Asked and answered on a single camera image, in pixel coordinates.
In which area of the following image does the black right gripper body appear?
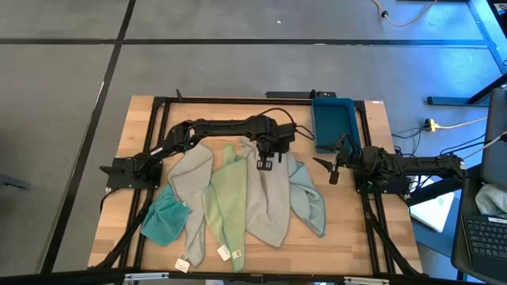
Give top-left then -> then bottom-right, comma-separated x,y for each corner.
329,132 -> 364,186

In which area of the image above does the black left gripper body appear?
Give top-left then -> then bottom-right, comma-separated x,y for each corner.
255,118 -> 297,162

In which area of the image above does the light blue microfiber towel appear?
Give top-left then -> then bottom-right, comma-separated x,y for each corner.
285,152 -> 327,238

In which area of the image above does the grey waffle towel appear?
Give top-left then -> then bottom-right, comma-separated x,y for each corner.
238,136 -> 292,249
166,142 -> 215,274

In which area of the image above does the green microfiber towel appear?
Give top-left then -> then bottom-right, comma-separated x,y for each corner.
201,144 -> 249,273

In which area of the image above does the blue plastic bin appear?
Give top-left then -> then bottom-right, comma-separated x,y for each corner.
311,97 -> 362,154

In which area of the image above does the yellow power plug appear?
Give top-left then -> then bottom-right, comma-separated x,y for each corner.
422,117 -> 441,133

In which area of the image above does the teal terry towel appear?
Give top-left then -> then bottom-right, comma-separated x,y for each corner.
140,184 -> 193,247

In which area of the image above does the grey flat monitor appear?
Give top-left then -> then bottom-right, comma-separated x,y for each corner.
480,87 -> 507,187

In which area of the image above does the pale crumpled cloth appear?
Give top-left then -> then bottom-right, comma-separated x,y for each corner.
474,183 -> 507,218

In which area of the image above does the black laptop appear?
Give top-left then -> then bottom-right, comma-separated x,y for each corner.
451,177 -> 507,284

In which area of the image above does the black aluminium crossbeam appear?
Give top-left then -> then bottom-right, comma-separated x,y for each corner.
0,268 -> 507,285

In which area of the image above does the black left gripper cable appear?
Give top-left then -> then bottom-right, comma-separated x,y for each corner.
257,107 -> 318,142

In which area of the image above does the black aluminium table frame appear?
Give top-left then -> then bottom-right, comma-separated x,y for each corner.
89,94 -> 423,278

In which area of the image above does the blue metal desk frame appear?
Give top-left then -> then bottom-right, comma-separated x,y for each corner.
426,0 -> 507,108

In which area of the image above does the pale yellow cable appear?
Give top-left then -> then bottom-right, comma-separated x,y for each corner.
437,116 -> 489,130

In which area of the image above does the silver metal bracket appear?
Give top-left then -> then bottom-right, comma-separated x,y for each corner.
124,272 -> 170,283
342,275 -> 391,285

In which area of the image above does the white cable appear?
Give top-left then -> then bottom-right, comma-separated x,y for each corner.
461,133 -> 507,162

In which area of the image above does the yellow extension cable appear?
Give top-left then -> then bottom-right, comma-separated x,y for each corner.
371,0 -> 439,29

